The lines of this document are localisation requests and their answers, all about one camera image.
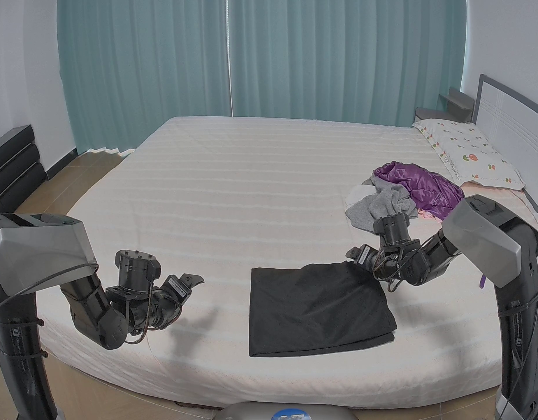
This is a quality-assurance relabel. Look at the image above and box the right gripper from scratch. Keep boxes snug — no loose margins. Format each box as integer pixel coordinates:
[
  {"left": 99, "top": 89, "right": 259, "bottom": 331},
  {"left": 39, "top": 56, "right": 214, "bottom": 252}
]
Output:
[{"left": 345, "top": 246, "right": 395, "bottom": 281}]

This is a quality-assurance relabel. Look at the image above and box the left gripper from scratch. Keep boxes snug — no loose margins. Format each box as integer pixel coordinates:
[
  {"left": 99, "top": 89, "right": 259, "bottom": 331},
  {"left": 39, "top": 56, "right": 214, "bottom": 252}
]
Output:
[{"left": 146, "top": 272, "right": 205, "bottom": 328}]

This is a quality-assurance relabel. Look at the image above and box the blue-green curtain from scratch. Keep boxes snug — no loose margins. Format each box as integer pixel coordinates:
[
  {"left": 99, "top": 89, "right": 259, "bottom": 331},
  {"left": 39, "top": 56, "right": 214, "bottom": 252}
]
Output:
[
  {"left": 227, "top": 0, "right": 467, "bottom": 127},
  {"left": 57, "top": 0, "right": 233, "bottom": 157}
]

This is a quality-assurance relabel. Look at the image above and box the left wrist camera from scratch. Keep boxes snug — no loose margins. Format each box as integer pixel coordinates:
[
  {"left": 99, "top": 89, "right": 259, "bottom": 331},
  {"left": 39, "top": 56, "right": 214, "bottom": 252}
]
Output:
[{"left": 166, "top": 273, "right": 194, "bottom": 302}]

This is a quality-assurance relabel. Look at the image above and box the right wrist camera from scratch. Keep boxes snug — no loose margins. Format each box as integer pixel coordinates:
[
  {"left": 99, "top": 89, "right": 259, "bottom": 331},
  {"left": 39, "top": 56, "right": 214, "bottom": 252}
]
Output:
[{"left": 356, "top": 244, "right": 376, "bottom": 267}]

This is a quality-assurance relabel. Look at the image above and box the bed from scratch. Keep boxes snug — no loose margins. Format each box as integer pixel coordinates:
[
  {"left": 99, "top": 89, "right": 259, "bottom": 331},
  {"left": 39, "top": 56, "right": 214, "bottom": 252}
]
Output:
[{"left": 33, "top": 73, "right": 538, "bottom": 411}]

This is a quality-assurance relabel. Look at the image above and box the black chest of drawers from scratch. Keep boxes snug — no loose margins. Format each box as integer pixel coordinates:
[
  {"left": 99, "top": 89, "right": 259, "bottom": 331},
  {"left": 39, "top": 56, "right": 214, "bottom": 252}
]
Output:
[{"left": 0, "top": 124, "right": 47, "bottom": 214}]

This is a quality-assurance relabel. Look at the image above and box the white printed pillow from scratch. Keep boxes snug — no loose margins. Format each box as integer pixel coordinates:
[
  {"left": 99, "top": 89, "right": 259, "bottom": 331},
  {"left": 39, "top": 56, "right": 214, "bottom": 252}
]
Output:
[{"left": 412, "top": 118, "right": 527, "bottom": 191}]

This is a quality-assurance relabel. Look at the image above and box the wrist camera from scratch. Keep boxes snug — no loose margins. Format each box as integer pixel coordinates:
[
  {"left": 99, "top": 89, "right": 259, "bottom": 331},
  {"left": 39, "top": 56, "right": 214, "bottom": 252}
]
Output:
[
  {"left": 356, "top": 244, "right": 376, "bottom": 267},
  {"left": 166, "top": 273, "right": 194, "bottom": 302}
]

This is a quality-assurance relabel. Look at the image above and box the grey bedside table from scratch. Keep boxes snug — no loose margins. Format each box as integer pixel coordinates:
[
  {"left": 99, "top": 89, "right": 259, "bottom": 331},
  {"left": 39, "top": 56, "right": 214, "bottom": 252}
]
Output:
[{"left": 414, "top": 87, "right": 475, "bottom": 126}]

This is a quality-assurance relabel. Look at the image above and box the black garment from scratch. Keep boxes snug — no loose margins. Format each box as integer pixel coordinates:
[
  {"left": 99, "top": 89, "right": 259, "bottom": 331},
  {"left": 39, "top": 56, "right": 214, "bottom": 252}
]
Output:
[{"left": 249, "top": 260, "right": 398, "bottom": 358}]

